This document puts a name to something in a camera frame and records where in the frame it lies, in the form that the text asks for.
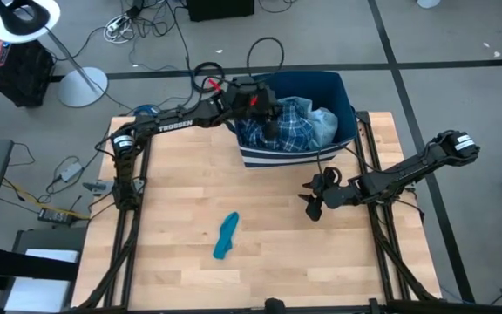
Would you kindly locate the grey metal bracket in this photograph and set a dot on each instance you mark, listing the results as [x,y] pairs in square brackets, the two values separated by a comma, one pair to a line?
[96,186]

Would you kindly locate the navy white striped fabric bin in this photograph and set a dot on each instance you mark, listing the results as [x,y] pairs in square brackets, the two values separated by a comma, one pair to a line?
[316,85]

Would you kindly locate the grey white cabinet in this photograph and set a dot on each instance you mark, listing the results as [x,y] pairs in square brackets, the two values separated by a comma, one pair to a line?
[42,296]

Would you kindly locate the teal sock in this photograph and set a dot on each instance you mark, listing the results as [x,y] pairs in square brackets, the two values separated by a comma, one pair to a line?
[225,237]

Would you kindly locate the white floor lamp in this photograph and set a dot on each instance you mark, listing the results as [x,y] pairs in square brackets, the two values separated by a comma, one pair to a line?
[83,87]

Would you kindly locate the black table-level camera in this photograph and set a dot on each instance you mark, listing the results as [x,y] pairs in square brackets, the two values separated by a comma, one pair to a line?
[275,306]

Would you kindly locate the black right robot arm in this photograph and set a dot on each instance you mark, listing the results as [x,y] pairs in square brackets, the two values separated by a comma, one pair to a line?
[408,172]

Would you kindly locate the black box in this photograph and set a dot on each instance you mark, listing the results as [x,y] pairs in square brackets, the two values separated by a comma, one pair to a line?
[220,8]

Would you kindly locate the white floor container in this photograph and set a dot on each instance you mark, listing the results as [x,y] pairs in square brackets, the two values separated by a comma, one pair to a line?
[427,3]

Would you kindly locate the black power adapter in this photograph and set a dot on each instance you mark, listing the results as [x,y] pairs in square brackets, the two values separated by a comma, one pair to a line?
[55,216]

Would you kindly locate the black crate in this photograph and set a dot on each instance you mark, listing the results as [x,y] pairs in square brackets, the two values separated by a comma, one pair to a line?
[24,74]

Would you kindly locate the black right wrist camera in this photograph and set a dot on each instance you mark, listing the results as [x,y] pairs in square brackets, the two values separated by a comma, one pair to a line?
[314,210]

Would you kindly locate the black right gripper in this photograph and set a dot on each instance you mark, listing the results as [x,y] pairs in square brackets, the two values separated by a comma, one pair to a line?
[340,194]

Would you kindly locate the blue plaid shirt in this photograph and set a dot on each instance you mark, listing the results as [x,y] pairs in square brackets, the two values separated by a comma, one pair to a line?
[294,131]

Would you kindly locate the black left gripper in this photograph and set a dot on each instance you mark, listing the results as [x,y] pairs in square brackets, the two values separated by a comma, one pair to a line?
[251,98]

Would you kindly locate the grey power adapter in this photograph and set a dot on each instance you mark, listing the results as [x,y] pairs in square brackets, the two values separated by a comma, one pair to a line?
[71,171]

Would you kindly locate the light blue denim jeans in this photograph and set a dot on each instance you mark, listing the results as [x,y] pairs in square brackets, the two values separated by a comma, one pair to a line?
[323,126]

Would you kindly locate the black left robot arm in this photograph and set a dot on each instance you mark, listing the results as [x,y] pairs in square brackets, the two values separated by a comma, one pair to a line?
[146,126]

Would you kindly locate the white power strip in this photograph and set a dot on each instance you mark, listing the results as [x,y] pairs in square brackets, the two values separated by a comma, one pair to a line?
[118,24]

